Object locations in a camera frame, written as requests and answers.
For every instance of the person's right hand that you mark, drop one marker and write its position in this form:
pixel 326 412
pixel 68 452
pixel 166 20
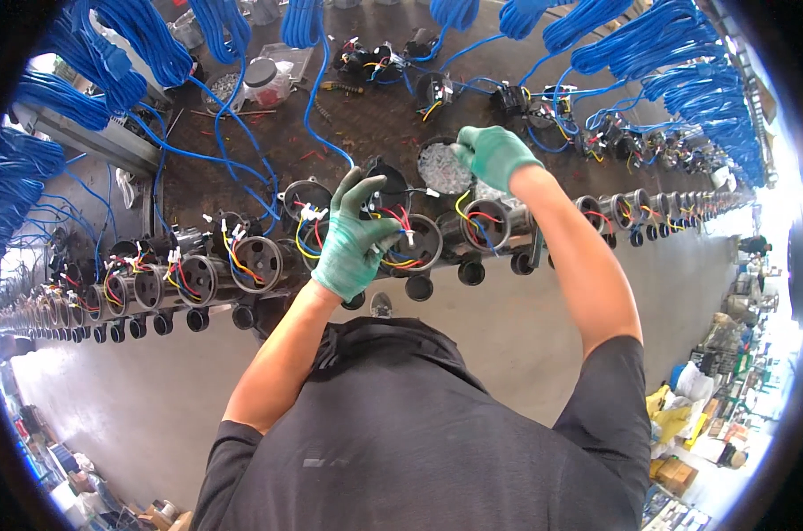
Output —
pixel 501 154

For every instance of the person's left hand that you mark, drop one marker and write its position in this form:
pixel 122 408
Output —
pixel 345 252

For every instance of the person's right fingers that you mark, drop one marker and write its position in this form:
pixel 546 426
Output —
pixel 466 147

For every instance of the black motor end cap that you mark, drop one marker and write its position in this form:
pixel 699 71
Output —
pixel 391 186

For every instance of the black tub of white connectors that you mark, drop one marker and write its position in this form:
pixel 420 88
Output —
pixel 441 169

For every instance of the yellow black screwdriver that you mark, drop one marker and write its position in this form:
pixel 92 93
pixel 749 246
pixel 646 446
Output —
pixel 342 87

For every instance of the row of black round cups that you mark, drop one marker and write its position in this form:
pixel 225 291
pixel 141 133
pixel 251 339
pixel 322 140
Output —
pixel 419 289

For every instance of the clear plastic tray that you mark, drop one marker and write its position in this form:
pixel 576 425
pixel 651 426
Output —
pixel 288 58

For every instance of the clear jar with black lid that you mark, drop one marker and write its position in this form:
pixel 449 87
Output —
pixel 266 81

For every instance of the bowl of metal screws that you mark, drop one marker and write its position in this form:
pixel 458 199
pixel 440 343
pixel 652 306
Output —
pixel 223 89

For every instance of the person's body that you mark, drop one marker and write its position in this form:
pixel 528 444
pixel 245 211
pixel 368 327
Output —
pixel 415 438

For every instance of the heap of cartons and bags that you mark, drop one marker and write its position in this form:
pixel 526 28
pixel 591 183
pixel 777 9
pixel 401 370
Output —
pixel 713 398

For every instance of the grey metal machine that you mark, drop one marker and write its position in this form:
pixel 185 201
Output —
pixel 93 136

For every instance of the heap of boxes and clutter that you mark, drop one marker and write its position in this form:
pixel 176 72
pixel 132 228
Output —
pixel 69 464

